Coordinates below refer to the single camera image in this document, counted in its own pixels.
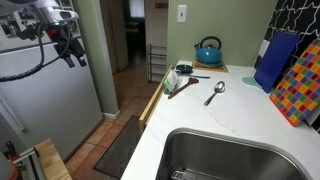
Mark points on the wooden trivet board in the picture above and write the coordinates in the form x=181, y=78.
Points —
x=221, y=69

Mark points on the brown wooden spatula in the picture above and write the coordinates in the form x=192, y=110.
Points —
x=181, y=88

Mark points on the white light switch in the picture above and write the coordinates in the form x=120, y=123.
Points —
x=181, y=13

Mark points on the fridge photograph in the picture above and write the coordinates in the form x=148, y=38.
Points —
x=8, y=28

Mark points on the stainless steel sink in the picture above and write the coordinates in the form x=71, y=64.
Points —
x=216, y=156

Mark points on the white refrigerator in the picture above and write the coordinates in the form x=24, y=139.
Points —
x=50, y=106

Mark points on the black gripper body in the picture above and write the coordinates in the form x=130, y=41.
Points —
x=66, y=41

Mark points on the blue cutting board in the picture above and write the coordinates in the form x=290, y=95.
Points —
x=276, y=60

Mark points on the large metal spoon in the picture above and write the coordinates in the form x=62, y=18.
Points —
x=218, y=87

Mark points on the multicoloured checkered board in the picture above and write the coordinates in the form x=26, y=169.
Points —
x=300, y=86

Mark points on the teal round coaster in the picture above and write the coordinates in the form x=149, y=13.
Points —
x=249, y=82

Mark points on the red black clamp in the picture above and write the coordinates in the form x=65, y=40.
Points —
x=10, y=150

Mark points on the light wooden drawer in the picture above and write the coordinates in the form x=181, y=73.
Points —
x=150, y=106

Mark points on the small dark bowl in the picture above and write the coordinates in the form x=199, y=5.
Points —
x=184, y=69

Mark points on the white wall outlet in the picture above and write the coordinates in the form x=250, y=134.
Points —
x=263, y=48

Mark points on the aluminium profile frame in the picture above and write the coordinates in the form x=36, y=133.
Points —
x=30, y=163

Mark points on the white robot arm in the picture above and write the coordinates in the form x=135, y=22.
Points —
x=43, y=11

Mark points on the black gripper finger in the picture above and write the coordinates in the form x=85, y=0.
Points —
x=70, y=62
x=82, y=60

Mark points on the brown wall hook rack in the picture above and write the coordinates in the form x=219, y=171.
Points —
x=161, y=5

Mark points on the dark floor mat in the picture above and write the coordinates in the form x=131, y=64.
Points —
x=120, y=150

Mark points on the green sponge clear wrapper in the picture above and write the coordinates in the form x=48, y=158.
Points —
x=170, y=83

